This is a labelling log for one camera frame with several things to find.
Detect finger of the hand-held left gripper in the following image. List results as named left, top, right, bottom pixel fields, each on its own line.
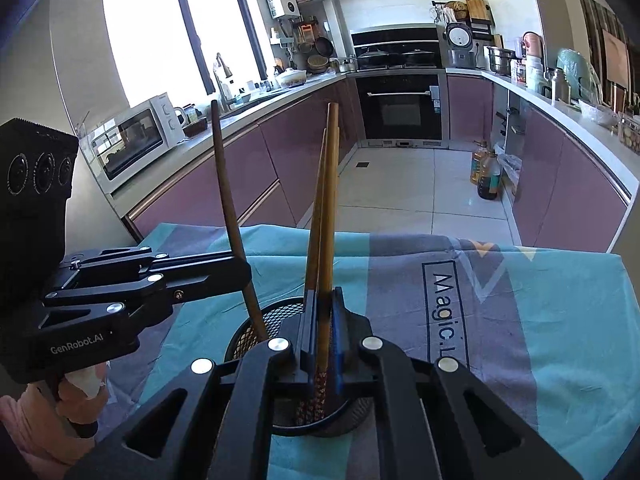
left=60, top=246, right=173, bottom=281
left=42, top=254, right=252, bottom=333

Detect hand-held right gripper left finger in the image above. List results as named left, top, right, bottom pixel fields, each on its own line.
left=62, top=289, right=321, bottom=480

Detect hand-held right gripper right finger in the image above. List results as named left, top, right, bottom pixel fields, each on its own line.
left=330, top=287, right=586, bottom=480

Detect black mesh utensil holder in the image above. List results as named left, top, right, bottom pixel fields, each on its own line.
left=224, top=296, right=375, bottom=437

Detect dark brown chopstick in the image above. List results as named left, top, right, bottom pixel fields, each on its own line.
left=210, top=100, right=269, bottom=344

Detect person's left hand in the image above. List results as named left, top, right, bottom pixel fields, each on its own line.
left=22, top=362, right=110, bottom=457

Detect purple base cabinets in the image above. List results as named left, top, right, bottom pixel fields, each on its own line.
left=445, top=72, right=632, bottom=256
left=125, top=77, right=358, bottom=241

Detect white microwave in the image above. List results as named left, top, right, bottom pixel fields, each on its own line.
left=80, top=92, right=187, bottom=196

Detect kitchen faucet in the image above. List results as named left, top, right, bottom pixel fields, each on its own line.
left=214, top=52, right=236, bottom=111

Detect white ceramic bowl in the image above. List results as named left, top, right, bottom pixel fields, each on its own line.
left=275, top=67, right=308, bottom=89

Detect kitchen window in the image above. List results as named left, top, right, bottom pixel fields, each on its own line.
left=100, top=0, right=268, bottom=108

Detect teal grey printed tablecloth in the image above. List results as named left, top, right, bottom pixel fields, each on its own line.
left=92, top=222, right=640, bottom=480

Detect dark sauce bottle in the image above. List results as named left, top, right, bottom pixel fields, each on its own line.
left=477, top=147, right=503, bottom=201

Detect yellow cooking oil bottle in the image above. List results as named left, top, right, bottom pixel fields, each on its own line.
left=470, top=142, right=493, bottom=186

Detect black built-in oven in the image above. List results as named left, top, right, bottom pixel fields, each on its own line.
left=356, top=74, right=445, bottom=142

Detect black wok with lid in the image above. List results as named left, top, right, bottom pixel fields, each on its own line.
left=357, top=47, right=392, bottom=69

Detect black pot with lid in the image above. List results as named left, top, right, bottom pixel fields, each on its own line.
left=401, top=49, right=437, bottom=67

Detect black range hood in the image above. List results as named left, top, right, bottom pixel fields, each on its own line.
left=350, top=27, right=443, bottom=58

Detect silver rice cooker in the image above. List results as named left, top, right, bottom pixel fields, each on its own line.
left=444, top=22, right=480, bottom=69

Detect stainless steel pot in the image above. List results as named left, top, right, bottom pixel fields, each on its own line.
left=486, top=46, right=517, bottom=75

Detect crumpled clear plastic bag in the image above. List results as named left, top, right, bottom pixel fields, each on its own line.
left=580, top=100, right=621, bottom=129

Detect pink kitchen appliance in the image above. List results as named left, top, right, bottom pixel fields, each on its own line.
left=521, top=32, right=544, bottom=61

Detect wooden cutting board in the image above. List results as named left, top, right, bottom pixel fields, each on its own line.
left=465, top=0, right=494, bottom=24

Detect mint green appliance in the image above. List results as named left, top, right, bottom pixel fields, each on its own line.
left=556, top=49, right=599, bottom=102

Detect clear plastic food container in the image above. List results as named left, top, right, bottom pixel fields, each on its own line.
left=617, top=115, right=640, bottom=154

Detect framed pink painting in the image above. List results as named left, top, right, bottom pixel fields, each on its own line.
left=602, top=30, right=632, bottom=87

